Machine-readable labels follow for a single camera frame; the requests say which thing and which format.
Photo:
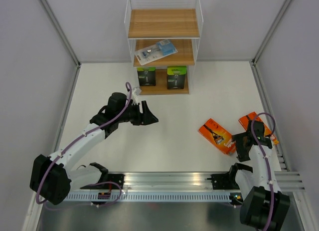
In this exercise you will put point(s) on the white slotted cable duct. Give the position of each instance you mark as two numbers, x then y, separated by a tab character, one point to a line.
150	197

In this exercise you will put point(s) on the orange razor box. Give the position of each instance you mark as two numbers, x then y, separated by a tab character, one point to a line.
218	137
268	132

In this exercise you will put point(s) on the white blister razor pack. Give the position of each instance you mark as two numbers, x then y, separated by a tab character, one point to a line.
161	49

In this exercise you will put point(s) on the white wire wooden shelf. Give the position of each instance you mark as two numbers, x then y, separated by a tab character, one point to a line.
164	38

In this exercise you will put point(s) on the black green razor box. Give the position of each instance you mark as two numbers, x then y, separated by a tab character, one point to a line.
146	76
176	77

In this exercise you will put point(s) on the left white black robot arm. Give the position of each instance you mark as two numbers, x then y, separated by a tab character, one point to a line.
53	177

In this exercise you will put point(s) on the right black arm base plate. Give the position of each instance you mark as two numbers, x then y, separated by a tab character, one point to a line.
221	182

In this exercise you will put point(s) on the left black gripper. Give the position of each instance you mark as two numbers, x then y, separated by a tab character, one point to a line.
146	117

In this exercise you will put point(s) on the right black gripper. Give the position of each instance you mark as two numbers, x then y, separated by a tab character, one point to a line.
242	155

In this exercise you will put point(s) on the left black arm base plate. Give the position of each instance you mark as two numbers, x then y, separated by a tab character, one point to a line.
116	178

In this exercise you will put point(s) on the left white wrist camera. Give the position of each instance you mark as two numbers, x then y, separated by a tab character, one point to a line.
135	95

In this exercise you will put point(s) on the aluminium mounting rail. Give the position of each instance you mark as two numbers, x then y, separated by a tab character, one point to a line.
195	181

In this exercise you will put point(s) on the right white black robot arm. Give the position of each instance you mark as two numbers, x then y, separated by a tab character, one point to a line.
264	205

